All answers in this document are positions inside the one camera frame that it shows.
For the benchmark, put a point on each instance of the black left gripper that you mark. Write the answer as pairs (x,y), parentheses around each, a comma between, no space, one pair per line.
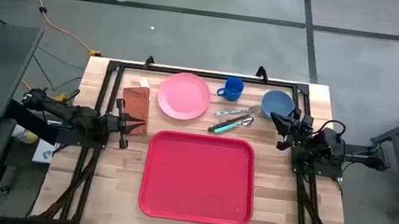
(117,123)

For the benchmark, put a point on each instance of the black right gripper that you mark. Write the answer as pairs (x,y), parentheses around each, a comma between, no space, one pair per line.
(301,129)

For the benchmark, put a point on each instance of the brown cloth napkin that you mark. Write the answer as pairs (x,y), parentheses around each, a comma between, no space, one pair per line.
(135,108)

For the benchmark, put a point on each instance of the blue bowl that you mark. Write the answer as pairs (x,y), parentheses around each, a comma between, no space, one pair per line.
(276,102)

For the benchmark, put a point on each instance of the pink plate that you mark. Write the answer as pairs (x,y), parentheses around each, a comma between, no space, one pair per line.
(183,96)

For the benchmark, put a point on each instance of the blue mug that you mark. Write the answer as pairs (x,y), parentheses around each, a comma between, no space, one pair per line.
(233,89)

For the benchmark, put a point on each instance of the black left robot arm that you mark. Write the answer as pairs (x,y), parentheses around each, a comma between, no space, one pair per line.
(71,114)

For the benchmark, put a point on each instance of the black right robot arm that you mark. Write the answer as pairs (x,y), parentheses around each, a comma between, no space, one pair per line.
(331,146)

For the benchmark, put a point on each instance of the red plastic tray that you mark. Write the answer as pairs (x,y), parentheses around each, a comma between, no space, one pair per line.
(199,180)

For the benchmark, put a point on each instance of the black table clamp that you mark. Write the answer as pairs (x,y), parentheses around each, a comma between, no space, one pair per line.
(263,74)
(148,62)

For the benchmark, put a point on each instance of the white box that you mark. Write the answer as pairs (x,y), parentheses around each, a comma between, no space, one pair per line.
(44,151)

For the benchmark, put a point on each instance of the yellow bottle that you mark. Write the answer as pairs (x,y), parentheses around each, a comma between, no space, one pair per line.
(25,135)

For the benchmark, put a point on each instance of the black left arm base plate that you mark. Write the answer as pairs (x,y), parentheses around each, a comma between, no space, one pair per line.
(79,140)

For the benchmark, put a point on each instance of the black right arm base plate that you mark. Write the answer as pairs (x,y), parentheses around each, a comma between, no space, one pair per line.
(330,171)

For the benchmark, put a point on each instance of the black aluminium table frame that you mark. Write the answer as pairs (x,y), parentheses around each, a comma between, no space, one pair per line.
(203,74)

